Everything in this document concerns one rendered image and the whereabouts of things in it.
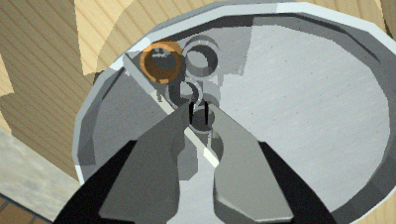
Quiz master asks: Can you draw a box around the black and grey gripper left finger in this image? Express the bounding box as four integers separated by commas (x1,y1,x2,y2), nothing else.
52,100,194,224

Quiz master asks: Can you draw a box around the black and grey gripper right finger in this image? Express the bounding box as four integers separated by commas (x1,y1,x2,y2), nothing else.
205,101,337,224

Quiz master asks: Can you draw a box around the bronze bushing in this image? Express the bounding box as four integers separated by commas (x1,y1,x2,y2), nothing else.
140,38,182,83

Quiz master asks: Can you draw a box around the grey metal sleeve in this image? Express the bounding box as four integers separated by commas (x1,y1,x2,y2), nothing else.
165,68,203,109
180,35,222,81
189,93,220,134

